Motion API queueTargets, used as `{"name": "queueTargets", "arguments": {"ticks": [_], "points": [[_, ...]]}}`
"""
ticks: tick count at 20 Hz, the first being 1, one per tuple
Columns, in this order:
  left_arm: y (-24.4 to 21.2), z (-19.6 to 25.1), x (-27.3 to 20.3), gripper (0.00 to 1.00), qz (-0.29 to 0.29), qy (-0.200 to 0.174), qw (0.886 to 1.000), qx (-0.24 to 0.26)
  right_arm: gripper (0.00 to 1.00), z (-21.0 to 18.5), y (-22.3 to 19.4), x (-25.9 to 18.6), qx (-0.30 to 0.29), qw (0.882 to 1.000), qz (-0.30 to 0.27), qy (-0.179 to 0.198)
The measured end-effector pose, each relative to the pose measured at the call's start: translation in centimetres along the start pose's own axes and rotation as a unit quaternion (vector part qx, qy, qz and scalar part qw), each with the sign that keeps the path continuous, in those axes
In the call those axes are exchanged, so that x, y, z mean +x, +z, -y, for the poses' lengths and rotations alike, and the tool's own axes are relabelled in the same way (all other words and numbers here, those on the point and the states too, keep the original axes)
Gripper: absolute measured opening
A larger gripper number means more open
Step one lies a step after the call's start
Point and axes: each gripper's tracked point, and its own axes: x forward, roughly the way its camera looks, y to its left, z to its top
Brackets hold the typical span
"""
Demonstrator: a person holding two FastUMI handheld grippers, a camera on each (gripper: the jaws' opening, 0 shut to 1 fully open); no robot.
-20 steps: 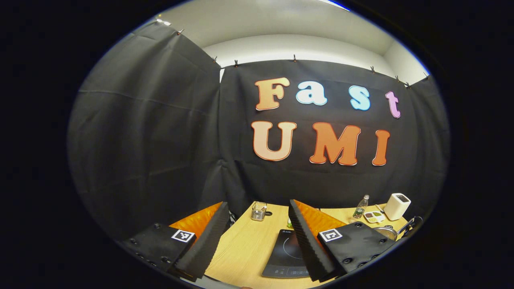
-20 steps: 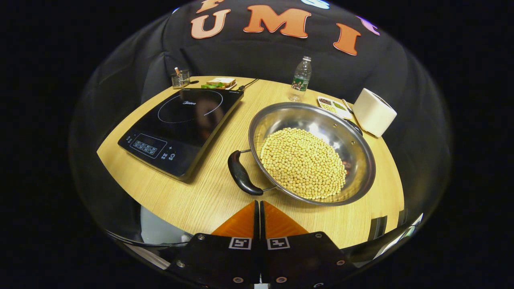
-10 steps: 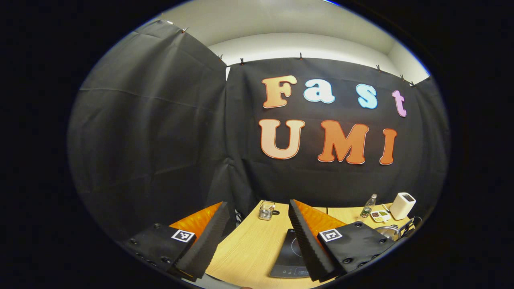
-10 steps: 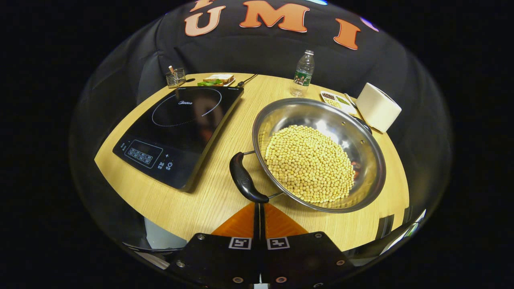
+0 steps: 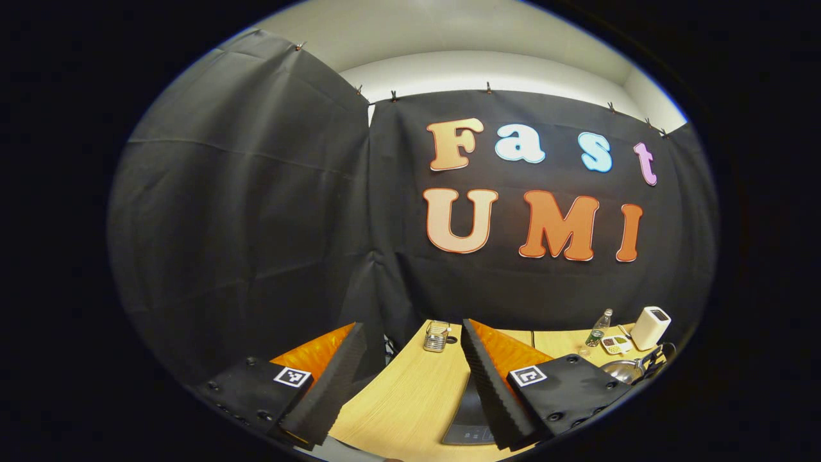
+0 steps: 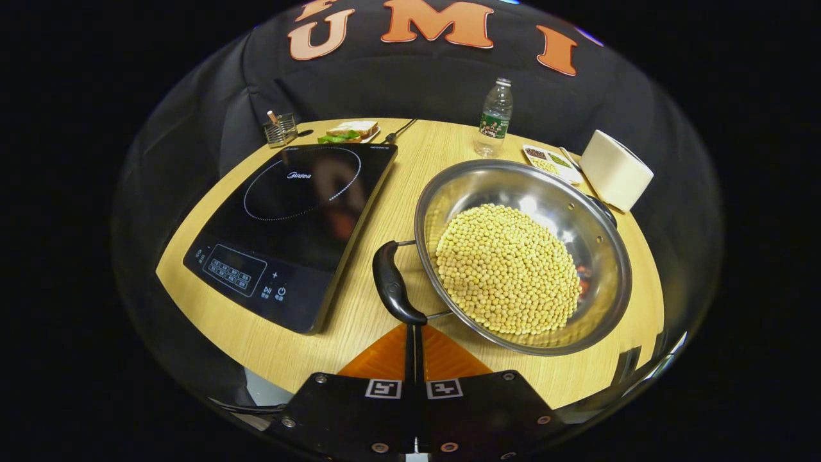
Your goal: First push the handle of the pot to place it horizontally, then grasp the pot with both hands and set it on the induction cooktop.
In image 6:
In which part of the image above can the clear plastic water bottle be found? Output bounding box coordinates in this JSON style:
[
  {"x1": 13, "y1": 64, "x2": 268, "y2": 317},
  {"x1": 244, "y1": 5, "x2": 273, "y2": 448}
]
[{"x1": 473, "y1": 78, "x2": 514, "y2": 158}]

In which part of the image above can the steel pot with black handles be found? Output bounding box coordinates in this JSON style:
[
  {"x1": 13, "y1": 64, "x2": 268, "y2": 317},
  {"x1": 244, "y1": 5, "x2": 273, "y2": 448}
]
[{"x1": 372, "y1": 159, "x2": 633, "y2": 357}]

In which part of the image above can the white divided dish of beans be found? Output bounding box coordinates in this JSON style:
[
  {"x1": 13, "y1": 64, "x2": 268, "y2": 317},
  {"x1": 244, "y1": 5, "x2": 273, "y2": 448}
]
[{"x1": 523, "y1": 144, "x2": 584, "y2": 185}]

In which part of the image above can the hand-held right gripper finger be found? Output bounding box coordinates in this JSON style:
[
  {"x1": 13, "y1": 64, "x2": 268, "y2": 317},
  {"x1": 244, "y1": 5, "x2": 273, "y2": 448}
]
[
  {"x1": 269, "y1": 323, "x2": 418, "y2": 459},
  {"x1": 416, "y1": 323, "x2": 565, "y2": 459}
]

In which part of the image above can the black induction cooktop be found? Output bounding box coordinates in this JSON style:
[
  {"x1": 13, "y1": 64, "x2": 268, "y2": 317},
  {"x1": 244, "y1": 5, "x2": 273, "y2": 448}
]
[{"x1": 183, "y1": 142, "x2": 398, "y2": 336}]

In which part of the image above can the wire mesh holder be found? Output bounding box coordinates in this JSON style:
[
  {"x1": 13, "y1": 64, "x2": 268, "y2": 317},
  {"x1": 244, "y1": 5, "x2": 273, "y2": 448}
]
[{"x1": 263, "y1": 110, "x2": 299, "y2": 148}]

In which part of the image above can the pile of yellow soybeans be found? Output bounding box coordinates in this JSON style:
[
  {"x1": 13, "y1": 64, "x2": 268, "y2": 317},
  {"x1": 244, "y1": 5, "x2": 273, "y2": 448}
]
[{"x1": 435, "y1": 203, "x2": 583, "y2": 336}]

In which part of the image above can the white toaster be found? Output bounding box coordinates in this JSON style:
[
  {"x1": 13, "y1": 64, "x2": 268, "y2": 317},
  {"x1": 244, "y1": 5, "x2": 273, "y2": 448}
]
[{"x1": 579, "y1": 130, "x2": 654, "y2": 213}]

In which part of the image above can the black power cable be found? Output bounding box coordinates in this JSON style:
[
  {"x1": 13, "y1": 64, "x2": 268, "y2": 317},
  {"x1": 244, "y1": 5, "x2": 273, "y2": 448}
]
[{"x1": 383, "y1": 119, "x2": 418, "y2": 144}]

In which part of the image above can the black backdrop cloth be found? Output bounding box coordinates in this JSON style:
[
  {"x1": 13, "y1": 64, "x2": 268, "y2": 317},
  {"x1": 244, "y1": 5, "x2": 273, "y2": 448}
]
[{"x1": 112, "y1": 0, "x2": 722, "y2": 411}]

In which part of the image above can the sandwich on white plate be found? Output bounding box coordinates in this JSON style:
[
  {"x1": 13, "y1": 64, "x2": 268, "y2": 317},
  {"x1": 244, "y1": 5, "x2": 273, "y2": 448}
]
[{"x1": 317, "y1": 121, "x2": 381, "y2": 145}]

